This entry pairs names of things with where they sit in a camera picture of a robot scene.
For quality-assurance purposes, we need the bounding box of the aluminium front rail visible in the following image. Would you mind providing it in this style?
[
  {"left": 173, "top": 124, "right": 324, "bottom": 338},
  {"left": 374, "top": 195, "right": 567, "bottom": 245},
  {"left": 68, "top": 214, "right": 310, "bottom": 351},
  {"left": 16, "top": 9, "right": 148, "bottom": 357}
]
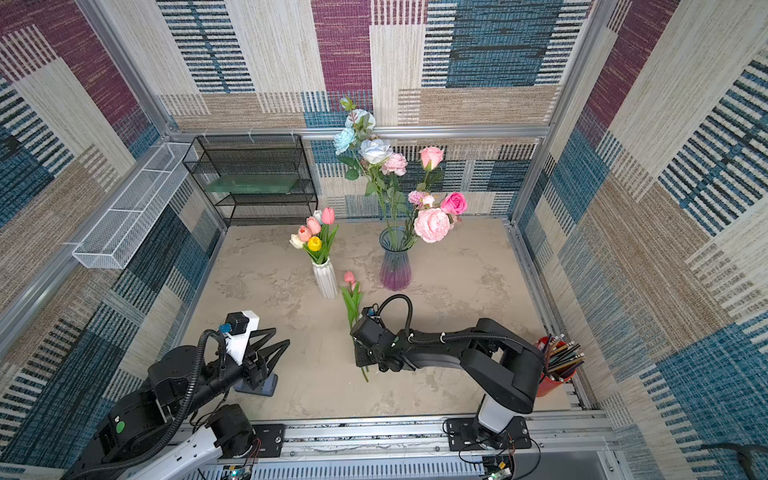
[{"left": 107, "top": 413, "right": 619, "bottom": 480}]

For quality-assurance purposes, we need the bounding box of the red pencil cup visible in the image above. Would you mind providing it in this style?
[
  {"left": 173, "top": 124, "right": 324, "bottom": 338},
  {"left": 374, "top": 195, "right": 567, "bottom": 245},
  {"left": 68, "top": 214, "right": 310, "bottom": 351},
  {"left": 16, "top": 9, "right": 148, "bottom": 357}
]
[{"left": 536, "top": 334, "right": 585, "bottom": 398}]

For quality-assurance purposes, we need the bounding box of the black mesh shelf rack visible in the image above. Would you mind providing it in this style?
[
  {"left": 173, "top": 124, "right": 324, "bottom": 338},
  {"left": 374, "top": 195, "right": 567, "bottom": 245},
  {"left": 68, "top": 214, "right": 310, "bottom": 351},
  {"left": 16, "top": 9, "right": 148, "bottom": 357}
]
[{"left": 183, "top": 134, "right": 319, "bottom": 227}]

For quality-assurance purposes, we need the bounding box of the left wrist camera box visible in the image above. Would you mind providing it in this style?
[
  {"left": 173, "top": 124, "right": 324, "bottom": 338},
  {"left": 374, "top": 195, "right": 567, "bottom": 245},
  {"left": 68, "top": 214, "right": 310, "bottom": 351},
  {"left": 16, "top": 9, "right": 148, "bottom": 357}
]
[{"left": 218, "top": 310, "right": 260, "bottom": 366}]

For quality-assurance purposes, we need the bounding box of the green pad on shelf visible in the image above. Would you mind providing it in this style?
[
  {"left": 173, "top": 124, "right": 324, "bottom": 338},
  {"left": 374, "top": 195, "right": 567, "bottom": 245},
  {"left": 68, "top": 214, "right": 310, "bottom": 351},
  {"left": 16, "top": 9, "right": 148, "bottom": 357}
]
[{"left": 204, "top": 174, "right": 299, "bottom": 194}]

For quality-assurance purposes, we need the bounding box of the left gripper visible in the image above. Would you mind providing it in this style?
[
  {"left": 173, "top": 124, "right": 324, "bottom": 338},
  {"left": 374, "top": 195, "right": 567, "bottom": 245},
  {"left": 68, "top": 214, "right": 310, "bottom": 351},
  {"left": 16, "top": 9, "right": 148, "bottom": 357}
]
[{"left": 176, "top": 327, "right": 290, "bottom": 420}]

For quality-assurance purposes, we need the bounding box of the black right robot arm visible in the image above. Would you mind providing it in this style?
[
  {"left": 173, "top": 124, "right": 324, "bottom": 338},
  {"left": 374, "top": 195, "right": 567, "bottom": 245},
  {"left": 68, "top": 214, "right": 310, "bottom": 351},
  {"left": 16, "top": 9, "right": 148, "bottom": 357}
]
[{"left": 351, "top": 316, "right": 545, "bottom": 452}]

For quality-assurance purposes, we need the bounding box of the white mesh wall basket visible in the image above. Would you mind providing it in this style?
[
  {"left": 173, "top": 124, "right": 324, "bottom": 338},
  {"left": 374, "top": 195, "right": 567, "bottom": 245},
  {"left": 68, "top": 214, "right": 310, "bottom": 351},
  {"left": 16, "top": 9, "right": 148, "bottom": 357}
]
[{"left": 72, "top": 142, "right": 189, "bottom": 270}]

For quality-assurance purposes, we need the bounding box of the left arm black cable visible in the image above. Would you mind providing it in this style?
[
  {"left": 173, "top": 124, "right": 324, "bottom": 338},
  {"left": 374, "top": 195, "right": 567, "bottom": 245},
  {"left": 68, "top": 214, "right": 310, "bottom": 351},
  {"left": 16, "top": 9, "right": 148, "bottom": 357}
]
[{"left": 62, "top": 328, "right": 226, "bottom": 480}]

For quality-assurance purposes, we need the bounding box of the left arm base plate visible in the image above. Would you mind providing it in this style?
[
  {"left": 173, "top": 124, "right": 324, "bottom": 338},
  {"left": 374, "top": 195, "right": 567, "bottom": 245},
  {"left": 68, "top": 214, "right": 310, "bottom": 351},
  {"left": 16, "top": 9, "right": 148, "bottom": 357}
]
[{"left": 248, "top": 423, "right": 286, "bottom": 461}]

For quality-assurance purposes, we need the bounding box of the blue grey small device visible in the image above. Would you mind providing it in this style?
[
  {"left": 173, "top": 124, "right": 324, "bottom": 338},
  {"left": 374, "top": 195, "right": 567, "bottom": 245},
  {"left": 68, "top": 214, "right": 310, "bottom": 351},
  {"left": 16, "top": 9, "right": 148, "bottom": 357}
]
[{"left": 234, "top": 373, "right": 279, "bottom": 397}]

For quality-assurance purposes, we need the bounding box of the pink tulip picked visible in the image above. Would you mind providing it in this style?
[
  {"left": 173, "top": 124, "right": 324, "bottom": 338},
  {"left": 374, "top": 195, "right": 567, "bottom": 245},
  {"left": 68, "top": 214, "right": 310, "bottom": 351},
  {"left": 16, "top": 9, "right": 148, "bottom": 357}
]
[
  {"left": 343, "top": 270, "right": 364, "bottom": 328},
  {"left": 321, "top": 207, "right": 335, "bottom": 225},
  {"left": 340, "top": 281, "right": 370, "bottom": 383}
]

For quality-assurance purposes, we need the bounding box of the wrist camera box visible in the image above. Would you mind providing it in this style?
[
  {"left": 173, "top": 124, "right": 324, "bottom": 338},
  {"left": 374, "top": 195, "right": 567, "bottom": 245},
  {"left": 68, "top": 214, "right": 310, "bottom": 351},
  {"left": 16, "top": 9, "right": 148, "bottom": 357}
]
[
  {"left": 361, "top": 304, "right": 381, "bottom": 324},
  {"left": 218, "top": 310, "right": 260, "bottom": 366}
]

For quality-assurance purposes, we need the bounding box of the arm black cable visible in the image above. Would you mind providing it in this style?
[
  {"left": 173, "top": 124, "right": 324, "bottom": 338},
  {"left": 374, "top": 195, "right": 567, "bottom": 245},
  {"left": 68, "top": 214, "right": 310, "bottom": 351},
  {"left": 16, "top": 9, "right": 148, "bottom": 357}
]
[
  {"left": 374, "top": 293, "right": 535, "bottom": 361},
  {"left": 62, "top": 328, "right": 226, "bottom": 480}
]

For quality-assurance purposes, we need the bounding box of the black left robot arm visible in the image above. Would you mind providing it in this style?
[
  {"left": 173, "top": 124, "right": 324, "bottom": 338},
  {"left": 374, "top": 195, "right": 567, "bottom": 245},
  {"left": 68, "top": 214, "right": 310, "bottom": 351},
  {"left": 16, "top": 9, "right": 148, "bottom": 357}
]
[{"left": 63, "top": 328, "right": 290, "bottom": 479}]

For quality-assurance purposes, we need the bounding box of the rose bouquet with leaves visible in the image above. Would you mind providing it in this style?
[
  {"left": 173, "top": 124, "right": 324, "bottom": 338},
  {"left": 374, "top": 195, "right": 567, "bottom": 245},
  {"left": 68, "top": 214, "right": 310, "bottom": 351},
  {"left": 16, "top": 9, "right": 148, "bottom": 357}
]
[{"left": 333, "top": 96, "right": 468, "bottom": 249}]

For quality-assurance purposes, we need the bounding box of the white ribbed vase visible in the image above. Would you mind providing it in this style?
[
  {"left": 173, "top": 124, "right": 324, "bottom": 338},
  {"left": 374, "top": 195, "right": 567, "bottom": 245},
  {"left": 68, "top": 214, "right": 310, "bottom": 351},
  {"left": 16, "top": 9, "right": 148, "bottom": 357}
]
[{"left": 312, "top": 260, "right": 339, "bottom": 300}]

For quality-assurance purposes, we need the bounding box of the yellow tulip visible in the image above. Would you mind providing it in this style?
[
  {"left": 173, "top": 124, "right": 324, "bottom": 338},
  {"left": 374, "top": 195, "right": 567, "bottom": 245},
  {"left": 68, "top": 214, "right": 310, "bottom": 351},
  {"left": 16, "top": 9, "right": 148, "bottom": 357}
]
[{"left": 306, "top": 236, "right": 323, "bottom": 252}]

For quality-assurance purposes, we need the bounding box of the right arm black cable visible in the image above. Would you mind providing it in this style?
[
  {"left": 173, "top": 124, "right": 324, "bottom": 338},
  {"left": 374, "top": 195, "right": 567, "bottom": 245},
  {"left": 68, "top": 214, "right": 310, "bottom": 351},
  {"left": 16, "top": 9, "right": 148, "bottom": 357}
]
[{"left": 374, "top": 293, "right": 535, "bottom": 361}]

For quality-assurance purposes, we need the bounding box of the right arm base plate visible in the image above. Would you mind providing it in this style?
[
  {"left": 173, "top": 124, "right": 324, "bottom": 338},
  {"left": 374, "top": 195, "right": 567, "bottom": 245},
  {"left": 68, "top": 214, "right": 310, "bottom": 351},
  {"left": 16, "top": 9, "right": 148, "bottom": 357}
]
[{"left": 442, "top": 416, "right": 532, "bottom": 452}]

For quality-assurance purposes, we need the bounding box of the purple glass vase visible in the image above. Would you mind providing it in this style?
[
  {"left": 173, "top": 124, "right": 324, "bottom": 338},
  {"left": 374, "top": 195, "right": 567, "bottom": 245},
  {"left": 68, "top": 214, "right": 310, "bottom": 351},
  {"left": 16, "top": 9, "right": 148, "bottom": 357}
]
[{"left": 379, "top": 226, "right": 412, "bottom": 291}]

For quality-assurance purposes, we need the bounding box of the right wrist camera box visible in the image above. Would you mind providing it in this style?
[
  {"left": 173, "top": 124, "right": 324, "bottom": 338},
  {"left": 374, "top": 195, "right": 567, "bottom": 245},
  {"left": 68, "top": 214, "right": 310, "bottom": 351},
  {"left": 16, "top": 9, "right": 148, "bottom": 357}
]
[{"left": 361, "top": 304, "right": 381, "bottom": 324}]

